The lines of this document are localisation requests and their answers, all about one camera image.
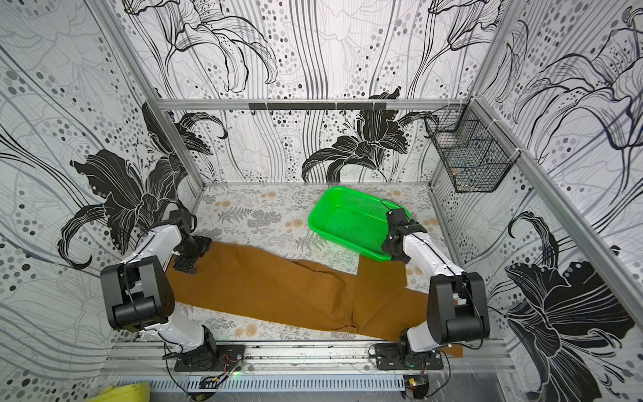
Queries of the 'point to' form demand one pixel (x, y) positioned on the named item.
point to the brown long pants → (365, 298)
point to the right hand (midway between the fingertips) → (397, 249)
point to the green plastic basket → (355, 219)
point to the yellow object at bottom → (136, 392)
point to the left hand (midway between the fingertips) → (208, 258)
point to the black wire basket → (474, 153)
